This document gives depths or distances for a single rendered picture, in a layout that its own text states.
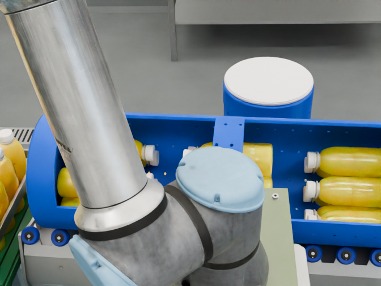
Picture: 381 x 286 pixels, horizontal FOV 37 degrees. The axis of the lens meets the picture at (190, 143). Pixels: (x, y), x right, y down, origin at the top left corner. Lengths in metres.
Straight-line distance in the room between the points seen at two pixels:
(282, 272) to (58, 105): 0.47
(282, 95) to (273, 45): 2.49
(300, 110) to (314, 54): 2.38
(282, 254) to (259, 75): 0.96
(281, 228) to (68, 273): 0.66
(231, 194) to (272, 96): 1.02
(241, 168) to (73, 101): 0.25
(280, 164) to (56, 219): 0.57
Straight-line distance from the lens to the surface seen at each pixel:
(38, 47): 0.61
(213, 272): 0.82
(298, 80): 1.79
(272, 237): 0.96
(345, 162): 1.33
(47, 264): 1.47
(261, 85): 1.75
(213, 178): 0.73
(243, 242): 0.78
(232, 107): 1.74
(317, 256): 1.35
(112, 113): 0.63
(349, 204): 1.35
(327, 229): 1.24
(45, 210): 1.30
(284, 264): 0.93
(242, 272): 0.83
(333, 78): 3.84
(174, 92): 3.65
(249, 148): 1.26
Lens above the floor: 1.97
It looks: 38 degrees down
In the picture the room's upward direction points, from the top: 2 degrees counter-clockwise
